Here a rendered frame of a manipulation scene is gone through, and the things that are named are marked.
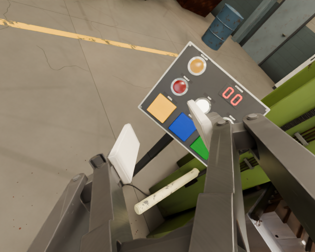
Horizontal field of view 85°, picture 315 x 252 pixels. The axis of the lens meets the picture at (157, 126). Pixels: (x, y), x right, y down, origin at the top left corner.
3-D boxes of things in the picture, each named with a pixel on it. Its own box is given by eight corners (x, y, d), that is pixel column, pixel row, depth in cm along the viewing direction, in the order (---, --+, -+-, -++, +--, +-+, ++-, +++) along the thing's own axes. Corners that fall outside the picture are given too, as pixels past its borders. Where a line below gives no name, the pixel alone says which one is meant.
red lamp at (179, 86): (176, 96, 57) (183, 87, 54) (169, 86, 59) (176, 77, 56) (182, 96, 59) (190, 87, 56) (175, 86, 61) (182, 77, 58)
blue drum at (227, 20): (208, 48, 441) (235, 14, 379) (197, 34, 463) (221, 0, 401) (221, 52, 477) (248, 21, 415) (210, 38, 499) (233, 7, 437)
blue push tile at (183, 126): (184, 142, 60) (199, 126, 58) (168, 128, 60) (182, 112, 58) (184, 140, 62) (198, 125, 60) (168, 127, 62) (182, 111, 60)
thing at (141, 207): (137, 217, 76) (141, 214, 72) (131, 205, 77) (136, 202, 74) (195, 177, 104) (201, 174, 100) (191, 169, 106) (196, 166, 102)
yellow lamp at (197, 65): (193, 76, 55) (202, 65, 52) (186, 66, 56) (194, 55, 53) (199, 76, 57) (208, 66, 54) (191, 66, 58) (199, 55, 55)
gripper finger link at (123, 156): (131, 183, 14) (123, 185, 14) (140, 144, 21) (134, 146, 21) (115, 154, 13) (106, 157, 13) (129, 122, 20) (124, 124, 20)
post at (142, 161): (118, 189, 137) (207, 104, 62) (116, 184, 139) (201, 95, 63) (122, 187, 140) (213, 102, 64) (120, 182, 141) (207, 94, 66)
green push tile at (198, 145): (205, 161, 60) (221, 145, 58) (189, 146, 60) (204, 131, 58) (205, 159, 62) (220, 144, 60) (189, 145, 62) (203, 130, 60)
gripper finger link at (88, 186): (115, 194, 13) (80, 205, 13) (127, 157, 17) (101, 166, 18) (105, 178, 12) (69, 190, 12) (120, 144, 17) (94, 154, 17)
